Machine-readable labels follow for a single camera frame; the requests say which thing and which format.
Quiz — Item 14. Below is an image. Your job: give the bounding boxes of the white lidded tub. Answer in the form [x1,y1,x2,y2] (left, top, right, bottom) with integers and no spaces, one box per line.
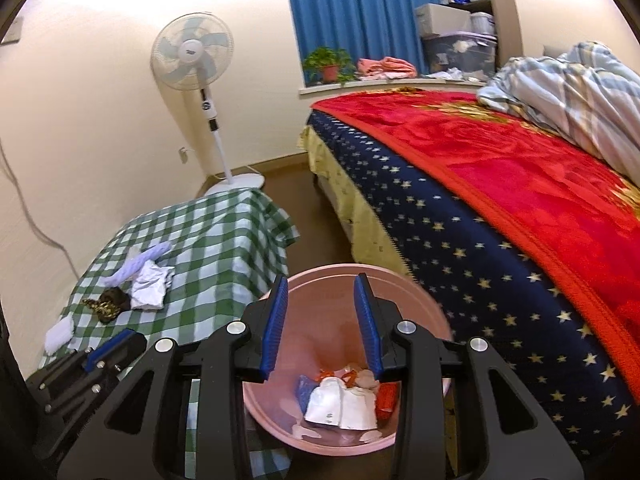
[470,11,496,36]

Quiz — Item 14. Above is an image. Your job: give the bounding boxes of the blue curtain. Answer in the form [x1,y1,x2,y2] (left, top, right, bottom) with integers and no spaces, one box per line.
[282,0,451,83]

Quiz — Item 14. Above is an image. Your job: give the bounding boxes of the clear plastic storage box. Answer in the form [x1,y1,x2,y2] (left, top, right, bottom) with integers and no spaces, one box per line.
[421,31,498,78]

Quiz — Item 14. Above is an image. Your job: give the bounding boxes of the white foam roll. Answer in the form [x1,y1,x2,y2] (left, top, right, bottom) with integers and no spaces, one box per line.
[44,316,76,353]

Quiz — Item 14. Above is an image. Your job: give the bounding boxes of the white paper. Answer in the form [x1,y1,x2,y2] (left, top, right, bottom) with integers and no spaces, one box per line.
[131,261,176,311]

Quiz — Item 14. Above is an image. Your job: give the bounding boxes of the white standing fan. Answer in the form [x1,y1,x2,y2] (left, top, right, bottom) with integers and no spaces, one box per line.
[151,12,266,196]

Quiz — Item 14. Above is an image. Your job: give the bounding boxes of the green checked tablecloth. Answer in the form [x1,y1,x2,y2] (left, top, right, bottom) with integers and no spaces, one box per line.
[37,187,298,480]

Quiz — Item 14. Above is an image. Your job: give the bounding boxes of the bed with star bedding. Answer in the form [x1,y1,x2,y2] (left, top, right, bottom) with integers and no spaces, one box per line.
[311,87,640,386]

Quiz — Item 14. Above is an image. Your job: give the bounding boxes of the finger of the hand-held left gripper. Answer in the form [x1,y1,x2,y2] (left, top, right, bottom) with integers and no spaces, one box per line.
[97,334,149,381]
[82,329,135,367]

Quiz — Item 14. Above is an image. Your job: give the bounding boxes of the wooden bookshelf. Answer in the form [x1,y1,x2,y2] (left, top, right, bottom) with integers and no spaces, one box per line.
[442,0,523,68]

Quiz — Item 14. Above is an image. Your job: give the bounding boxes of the blue plastic bag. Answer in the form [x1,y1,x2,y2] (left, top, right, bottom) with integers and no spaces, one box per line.
[296,374,321,413]

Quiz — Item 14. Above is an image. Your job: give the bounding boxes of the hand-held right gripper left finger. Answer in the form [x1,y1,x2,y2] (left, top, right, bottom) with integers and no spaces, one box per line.
[56,275,290,480]

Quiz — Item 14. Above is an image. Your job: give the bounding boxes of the white windowsill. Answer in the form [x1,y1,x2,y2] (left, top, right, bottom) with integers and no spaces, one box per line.
[299,77,488,97]

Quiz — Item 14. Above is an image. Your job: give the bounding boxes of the pink folded clothes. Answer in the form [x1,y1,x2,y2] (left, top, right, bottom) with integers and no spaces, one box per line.
[356,56,417,79]

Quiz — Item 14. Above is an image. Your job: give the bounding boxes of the pink plastic bin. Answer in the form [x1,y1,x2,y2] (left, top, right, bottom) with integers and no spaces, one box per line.
[241,262,453,457]

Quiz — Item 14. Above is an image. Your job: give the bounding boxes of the white cardboard box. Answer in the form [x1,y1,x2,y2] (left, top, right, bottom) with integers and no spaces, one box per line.
[415,3,472,38]

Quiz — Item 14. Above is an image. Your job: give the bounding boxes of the potted green plant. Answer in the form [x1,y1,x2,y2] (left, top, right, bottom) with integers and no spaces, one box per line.
[302,47,357,86]

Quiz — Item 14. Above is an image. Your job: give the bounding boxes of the white crumpled cloth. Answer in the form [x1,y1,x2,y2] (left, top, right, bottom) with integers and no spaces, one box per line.
[430,67,488,83]

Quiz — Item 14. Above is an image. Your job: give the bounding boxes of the grey wall cable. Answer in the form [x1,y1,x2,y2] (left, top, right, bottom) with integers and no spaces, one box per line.
[0,140,81,281]

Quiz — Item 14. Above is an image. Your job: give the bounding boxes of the black courier packet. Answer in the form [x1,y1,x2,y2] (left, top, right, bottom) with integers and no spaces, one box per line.
[82,287,132,324]

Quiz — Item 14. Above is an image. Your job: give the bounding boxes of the orange plastic bag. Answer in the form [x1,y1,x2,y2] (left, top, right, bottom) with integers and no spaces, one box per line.
[319,367,402,422]

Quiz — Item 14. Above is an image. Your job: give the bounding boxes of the white plastic bag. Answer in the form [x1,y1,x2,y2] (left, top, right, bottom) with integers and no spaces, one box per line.
[304,377,379,431]

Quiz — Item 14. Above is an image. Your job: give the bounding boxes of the blue striped quilt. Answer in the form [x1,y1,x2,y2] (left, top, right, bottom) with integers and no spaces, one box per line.
[476,41,640,186]

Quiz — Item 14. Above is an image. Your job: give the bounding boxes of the bed with red blanket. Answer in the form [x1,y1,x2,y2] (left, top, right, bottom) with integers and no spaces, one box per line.
[299,91,640,466]

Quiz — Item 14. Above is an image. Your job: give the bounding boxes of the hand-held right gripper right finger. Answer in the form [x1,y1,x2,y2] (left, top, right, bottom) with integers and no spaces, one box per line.
[352,272,586,480]

